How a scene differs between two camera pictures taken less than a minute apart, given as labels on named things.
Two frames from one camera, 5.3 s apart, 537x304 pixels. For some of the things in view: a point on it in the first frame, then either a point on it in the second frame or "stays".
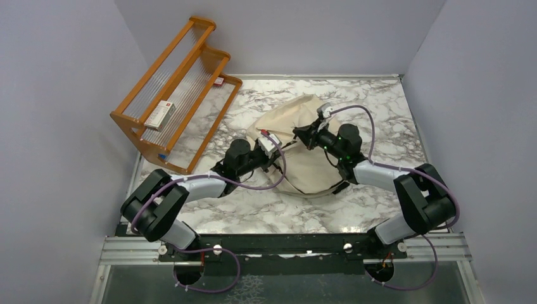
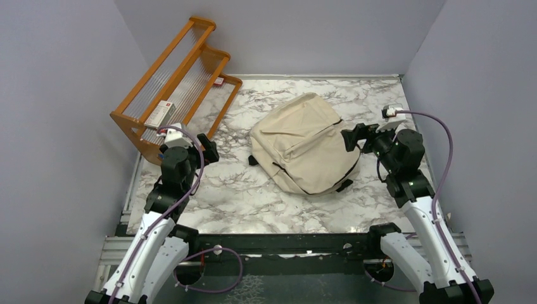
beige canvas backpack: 309,171 stays
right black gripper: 309,133 → 361,132
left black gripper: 268,162 → 210,152
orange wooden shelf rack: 173,110 stays
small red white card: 218,81 stays
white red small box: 160,115 stays
